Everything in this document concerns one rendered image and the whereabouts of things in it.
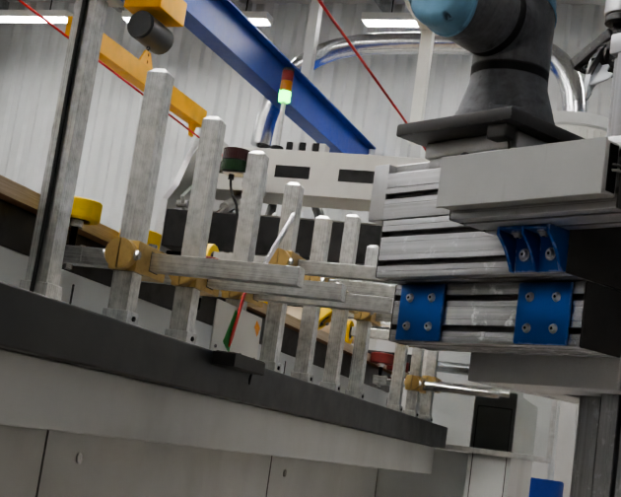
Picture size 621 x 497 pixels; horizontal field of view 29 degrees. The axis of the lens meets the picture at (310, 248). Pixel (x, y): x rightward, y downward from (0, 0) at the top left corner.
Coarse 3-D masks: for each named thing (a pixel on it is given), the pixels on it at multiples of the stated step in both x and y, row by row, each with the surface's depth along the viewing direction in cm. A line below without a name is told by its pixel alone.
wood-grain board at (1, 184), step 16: (0, 176) 189; (0, 192) 189; (16, 192) 193; (32, 192) 198; (32, 208) 199; (96, 240) 224; (288, 320) 329; (320, 336) 359; (352, 352) 394; (384, 368) 437
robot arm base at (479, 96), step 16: (480, 64) 176; (496, 64) 174; (512, 64) 174; (528, 64) 174; (480, 80) 175; (496, 80) 173; (512, 80) 173; (528, 80) 173; (544, 80) 176; (464, 96) 177; (480, 96) 173; (496, 96) 172; (512, 96) 173; (528, 96) 172; (544, 96) 174; (464, 112) 174; (528, 112) 171; (544, 112) 173
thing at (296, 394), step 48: (0, 288) 153; (0, 336) 154; (48, 336) 165; (96, 336) 178; (144, 336) 194; (192, 336) 217; (192, 384) 215; (240, 384) 237; (288, 384) 266; (336, 384) 309; (384, 432) 356; (432, 432) 422
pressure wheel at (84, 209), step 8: (80, 200) 201; (88, 200) 202; (72, 208) 201; (80, 208) 201; (88, 208) 202; (96, 208) 203; (72, 216) 201; (80, 216) 201; (88, 216) 202; (96, 216) 203; (72, 224) 203; (80, 224) 204; (88, 224) 207; (96, 224) 206; (72, 232) 204; (72, 240) 203
